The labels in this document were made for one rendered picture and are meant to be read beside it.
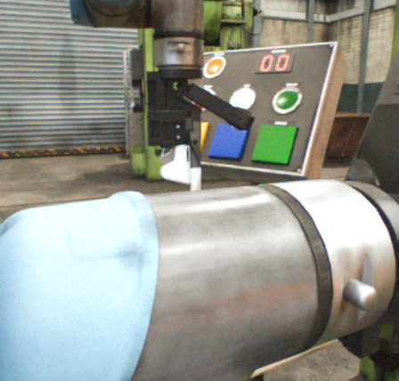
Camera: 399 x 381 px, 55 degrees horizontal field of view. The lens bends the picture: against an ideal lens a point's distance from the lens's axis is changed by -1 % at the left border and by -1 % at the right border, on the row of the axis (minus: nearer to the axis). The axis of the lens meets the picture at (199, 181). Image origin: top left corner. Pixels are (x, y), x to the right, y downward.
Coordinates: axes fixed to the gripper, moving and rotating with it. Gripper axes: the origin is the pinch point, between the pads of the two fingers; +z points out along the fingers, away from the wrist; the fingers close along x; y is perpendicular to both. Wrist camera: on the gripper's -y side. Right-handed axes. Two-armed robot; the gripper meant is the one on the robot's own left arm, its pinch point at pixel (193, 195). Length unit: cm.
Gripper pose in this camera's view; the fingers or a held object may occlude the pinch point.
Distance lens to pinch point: 64.2
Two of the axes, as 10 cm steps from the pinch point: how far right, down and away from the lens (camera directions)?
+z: 0.0, 9.8, 2.1
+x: 1.1, 2.1, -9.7
